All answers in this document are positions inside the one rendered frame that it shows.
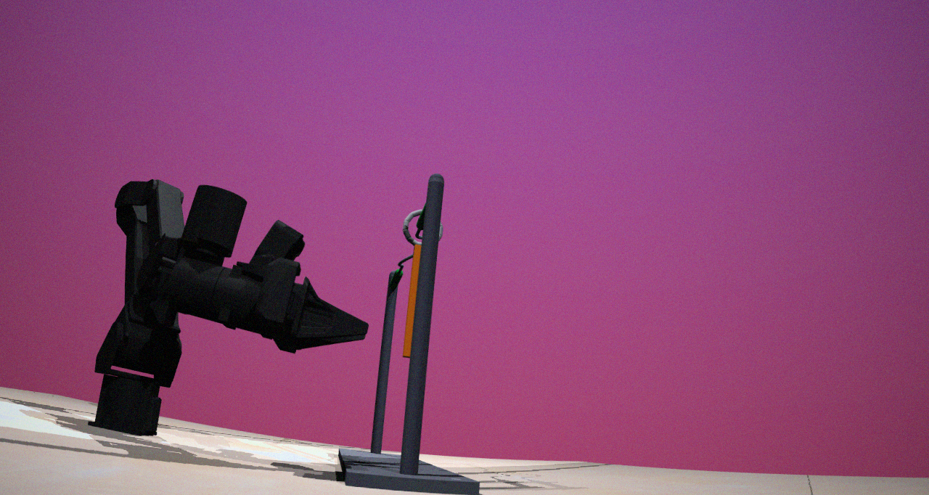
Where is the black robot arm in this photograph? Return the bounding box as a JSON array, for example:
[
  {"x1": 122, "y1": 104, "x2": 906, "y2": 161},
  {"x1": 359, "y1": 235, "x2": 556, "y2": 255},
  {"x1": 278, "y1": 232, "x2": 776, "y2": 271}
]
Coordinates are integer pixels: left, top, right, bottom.
[{"x1": 88, "y1": 179, "x2": 305, "y2": 436}]

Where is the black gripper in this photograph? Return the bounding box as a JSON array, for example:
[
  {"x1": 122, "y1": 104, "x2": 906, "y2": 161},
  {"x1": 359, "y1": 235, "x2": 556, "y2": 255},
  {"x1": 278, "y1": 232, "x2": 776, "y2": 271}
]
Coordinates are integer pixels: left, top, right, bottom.
[{"x1": 211, "y1": 258, "x2": 369, "y2": 353}]

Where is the orange bar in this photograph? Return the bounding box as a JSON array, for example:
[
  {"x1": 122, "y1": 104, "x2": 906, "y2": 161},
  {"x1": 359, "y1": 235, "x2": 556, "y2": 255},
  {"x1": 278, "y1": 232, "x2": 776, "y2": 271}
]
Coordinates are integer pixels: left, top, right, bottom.
[{"x1": 402, "y1": 210, "x2": 422, "y2": 358}]

